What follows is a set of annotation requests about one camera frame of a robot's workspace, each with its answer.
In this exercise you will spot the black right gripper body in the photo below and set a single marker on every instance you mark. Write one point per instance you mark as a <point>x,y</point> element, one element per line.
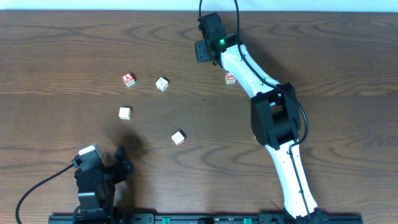
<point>202,50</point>

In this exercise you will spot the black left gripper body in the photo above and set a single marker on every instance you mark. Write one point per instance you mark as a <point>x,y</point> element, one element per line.
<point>109,170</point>

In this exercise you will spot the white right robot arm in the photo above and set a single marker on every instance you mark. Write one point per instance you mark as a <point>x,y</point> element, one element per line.
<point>275,116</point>

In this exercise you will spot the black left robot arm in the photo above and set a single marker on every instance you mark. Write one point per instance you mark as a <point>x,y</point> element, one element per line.
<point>96,182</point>

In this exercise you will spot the red letter E block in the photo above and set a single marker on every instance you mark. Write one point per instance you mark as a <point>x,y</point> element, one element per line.
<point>230,78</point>

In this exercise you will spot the white block with cow picture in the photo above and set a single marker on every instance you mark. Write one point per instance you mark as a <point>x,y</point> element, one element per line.
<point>125,113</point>

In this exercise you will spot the white block with number three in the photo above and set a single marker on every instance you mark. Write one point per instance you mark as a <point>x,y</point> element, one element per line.
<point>162,84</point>

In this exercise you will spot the white block near centre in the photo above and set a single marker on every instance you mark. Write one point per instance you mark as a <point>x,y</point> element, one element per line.
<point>178,138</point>

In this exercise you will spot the red letter A block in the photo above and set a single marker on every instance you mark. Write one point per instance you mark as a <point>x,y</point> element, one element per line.
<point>128,79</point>

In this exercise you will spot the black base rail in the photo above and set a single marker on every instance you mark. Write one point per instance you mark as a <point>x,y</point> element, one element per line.
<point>262,218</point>

